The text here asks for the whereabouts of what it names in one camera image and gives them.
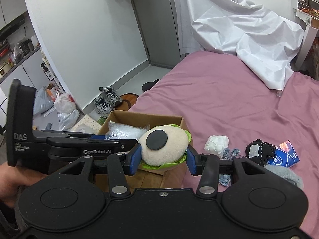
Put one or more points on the grey door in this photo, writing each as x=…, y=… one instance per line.
x=157, y=23

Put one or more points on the white draped sheet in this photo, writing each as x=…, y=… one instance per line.
x=263, y=40

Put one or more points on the white soft wad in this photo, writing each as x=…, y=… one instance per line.
x=216, y=144

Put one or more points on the cream burger plush toy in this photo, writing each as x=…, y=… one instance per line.
x=164, y=147

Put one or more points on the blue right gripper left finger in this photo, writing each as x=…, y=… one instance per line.
x=131, y=161

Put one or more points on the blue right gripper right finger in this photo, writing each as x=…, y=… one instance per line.
x=198, y=163

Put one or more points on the grey sneaker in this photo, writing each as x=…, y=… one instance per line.
x=110, y=95
x=103, y=107

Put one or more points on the pink bed sheet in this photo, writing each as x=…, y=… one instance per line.
x=218, y=94

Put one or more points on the clear bubble wrap bag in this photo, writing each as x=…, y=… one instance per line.
x=118, y=131

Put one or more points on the black slipper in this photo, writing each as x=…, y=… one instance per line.
x=148, y=85

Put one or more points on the white red plastic bag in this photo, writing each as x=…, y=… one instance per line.
x=64, y=103

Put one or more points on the grey sneaker near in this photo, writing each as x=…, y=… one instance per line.
x=103, y=107

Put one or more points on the grey sneaker far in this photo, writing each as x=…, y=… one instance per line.
x=110, y=95

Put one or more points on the black studded soft pouch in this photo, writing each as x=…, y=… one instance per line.
x=260, y=152

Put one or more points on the person's left hand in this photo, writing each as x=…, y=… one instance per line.
x=14, y=177

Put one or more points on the blue tissue pack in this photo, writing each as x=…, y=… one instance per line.
x=285, y=155

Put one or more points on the grey plastic bag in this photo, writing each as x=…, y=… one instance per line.
x=43, y=102

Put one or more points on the white desk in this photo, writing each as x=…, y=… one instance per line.
x=311, y=31

